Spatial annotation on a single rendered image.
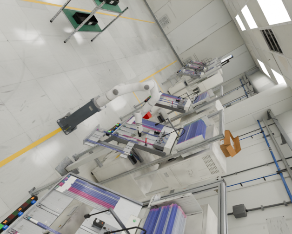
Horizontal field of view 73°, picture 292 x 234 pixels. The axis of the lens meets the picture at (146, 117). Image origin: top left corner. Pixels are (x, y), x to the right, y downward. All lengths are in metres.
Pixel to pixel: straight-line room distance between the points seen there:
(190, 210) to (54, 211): 0.97
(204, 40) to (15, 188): 9.79
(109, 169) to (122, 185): 0.28
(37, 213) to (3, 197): 0.81
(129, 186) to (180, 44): 8.97
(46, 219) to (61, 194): 0.22
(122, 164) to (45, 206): 1.19
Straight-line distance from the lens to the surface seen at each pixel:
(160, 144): 2.37
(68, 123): 2.96
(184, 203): 1.50
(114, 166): 2.74
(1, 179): 2.51
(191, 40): 10.80
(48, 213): 1.72
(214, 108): 3.55
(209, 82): 6.76
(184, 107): 3.61
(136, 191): 2.84
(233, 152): 2.58
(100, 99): 2.54
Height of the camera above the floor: 2.29
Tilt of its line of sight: 28 degrees down
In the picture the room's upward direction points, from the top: 62 degrees clockwise
